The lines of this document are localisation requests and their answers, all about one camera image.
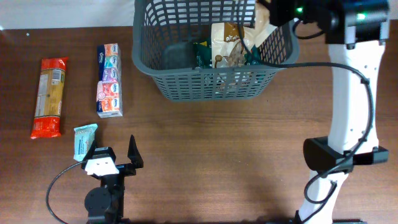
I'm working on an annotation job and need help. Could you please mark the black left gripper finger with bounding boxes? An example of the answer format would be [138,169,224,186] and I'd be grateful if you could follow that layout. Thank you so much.
[83,140,97,162]
[127,135,144,169]

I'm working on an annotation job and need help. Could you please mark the beige kraft paper pouch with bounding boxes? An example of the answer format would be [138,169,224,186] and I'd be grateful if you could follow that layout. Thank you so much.
[254,1,277,47]

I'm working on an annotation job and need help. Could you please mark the brown chocolate snack pouch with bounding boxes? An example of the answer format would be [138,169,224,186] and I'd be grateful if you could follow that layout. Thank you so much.
[211,22,254,68]

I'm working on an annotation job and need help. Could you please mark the green instant coffee bag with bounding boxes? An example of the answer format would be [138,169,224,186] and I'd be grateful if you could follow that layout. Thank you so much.
[193,38,261,68]

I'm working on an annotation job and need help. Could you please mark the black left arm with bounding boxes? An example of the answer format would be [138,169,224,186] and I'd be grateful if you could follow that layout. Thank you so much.
[81,136,144,224]

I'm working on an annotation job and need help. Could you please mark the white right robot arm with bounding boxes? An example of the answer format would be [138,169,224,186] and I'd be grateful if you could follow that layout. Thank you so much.
[263,0,390,223]

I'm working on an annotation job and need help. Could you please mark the colourful tissue pack bundle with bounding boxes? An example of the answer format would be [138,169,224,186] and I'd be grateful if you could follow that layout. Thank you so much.
[96,43,123,118]

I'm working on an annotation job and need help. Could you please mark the light teal wipes packet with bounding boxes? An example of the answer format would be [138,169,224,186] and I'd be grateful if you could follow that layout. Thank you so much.
[73,124,98,162]

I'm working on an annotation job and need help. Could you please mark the red orange pasta package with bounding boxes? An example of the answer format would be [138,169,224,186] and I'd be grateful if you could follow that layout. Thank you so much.
[30,57,68,139]

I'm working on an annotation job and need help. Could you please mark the grey plastic lattice basket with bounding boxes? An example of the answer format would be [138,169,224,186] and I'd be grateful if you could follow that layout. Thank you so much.
[132,0,299,101]

